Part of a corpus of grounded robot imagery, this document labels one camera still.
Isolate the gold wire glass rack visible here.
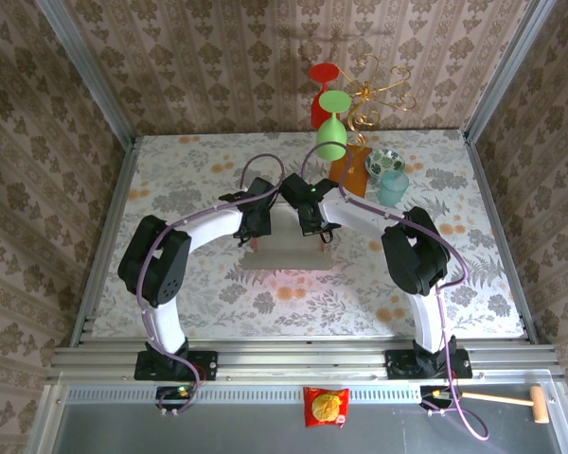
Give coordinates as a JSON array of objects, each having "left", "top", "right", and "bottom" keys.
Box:
[{"left": 335, "top": 53, "right": 417, "bottom": 148}]

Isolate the aluminium mounting rail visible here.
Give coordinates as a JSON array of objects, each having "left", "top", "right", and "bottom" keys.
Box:
[{"left": 46, "top": 338, "right": 568, "bottom": 384}]

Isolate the teal plastic cup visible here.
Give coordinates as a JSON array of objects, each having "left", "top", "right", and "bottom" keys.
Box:
[{"left": 376, "top": 169, "right": 411, "bottom": 208}]

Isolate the grey metal shelf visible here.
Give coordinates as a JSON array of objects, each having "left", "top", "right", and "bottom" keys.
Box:
[{"left": 27, "top": 385, "right": 568, "bottom": 454}]

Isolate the wooden mallet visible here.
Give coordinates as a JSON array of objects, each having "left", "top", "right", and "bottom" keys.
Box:
[{"left": 461, "top": 385, "right": 550, "bottom": 425}]

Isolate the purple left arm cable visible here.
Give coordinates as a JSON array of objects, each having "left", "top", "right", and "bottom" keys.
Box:
[{"left": 139, "top": 154, "right": 286, "bottom": 417}]

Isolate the red wine glass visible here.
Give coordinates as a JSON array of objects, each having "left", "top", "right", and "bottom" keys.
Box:
[{"left": 309, "top": 63, "right": 345, "bottom": 130}]

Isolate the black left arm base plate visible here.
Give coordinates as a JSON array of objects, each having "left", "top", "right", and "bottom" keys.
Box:
[{"left": 133, "top": 349, "right": 219, "bottom": 382}]

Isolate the grey slotted cable duct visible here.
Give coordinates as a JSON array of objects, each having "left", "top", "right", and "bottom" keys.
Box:
[{"left": 63, "top": 383, "right": 558, "bottom": 404}]

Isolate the red snack packet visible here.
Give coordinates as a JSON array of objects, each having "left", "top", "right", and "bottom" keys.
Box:
[{"left": 302, "top": 386, "right": 351, "bottom": 429}]

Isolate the aluminium table side rail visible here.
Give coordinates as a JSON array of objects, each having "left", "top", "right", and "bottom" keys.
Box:
[
  {"left": 69, "top": 136, "right": 139, "bottom": 347},
  {"left": 462, "top": 131, "right": 540, "bottom": 344}
]

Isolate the brown wooden rack base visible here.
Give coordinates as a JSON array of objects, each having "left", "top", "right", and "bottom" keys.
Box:
[{"left": 328, "top": 144, "right": 375, "bottom": 200}]

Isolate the pink and white paper box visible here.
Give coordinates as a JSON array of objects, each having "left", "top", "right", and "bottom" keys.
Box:
[{"left": 240, "top": 203, "right": 335, "bottom": 273}]

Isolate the floral table cover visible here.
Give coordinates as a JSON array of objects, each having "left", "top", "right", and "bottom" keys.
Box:
[{"left": 92, "top": 131, "right": 526, "bottom": 340}]

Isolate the green wine glass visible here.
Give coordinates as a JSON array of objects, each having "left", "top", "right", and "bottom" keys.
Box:
[{"left": 315, "top": 90, "right": 353, "bottom": 161}]

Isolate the leaf patterned bowl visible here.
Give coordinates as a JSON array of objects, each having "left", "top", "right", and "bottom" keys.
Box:
[{"left": 364, "top": 148, "right": 406, "bottom": 181}]

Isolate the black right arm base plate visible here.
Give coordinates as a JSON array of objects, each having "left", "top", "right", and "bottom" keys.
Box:
[{"left": 384, "top": 348, "right": 474, "bottom": 380}]

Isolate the aluminium frame post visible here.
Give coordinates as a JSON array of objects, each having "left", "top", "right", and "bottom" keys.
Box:
[
  {"left": 459, "top": 0, "right": 559, "bottom": 146},
  {"left": 33, "top": 0, "right": 137, "bottom": 150}
]

